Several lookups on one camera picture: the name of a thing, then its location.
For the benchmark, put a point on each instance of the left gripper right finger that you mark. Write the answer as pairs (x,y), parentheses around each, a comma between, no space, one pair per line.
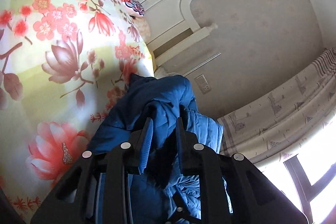
(189,162)

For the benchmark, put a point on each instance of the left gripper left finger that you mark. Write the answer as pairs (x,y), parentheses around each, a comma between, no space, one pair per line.
(140,148)

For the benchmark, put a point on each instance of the blue quilted down jacket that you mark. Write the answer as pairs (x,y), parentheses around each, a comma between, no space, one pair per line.
(164,101)

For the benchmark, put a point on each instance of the cream patterned curtain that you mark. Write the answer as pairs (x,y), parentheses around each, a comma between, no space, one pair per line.
(275,126)

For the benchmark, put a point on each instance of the floral bed sheet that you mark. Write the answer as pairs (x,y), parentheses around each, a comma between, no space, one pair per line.
(64,65)

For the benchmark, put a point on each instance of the patterned red blue pillow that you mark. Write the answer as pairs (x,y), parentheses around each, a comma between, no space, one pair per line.
(134,8)

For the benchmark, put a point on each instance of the wall socket plate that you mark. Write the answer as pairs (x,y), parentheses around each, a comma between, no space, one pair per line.
(203,84)

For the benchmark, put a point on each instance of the window frame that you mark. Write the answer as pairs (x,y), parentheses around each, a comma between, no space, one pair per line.
(305,190)

